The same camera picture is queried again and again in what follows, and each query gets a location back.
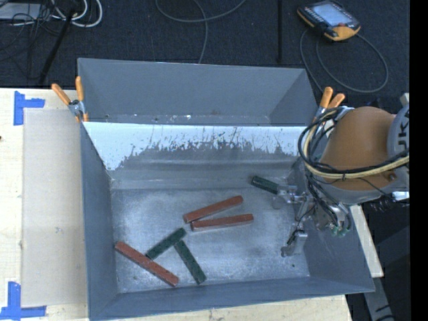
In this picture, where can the grey metal bin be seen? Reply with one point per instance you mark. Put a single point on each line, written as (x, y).
(214, 252)

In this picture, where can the pale flat board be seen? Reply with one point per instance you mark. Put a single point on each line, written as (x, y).
(50, 206)

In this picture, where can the dark green flat block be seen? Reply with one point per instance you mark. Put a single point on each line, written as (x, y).
(166, 243)
(265, 184)
(190, 262)

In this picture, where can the red-brown flat block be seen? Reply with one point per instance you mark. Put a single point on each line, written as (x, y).
(214, 208)
(222, 222)
(147, 263)

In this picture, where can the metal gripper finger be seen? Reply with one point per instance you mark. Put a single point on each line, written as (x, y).
(296, 243)
(284, 196)

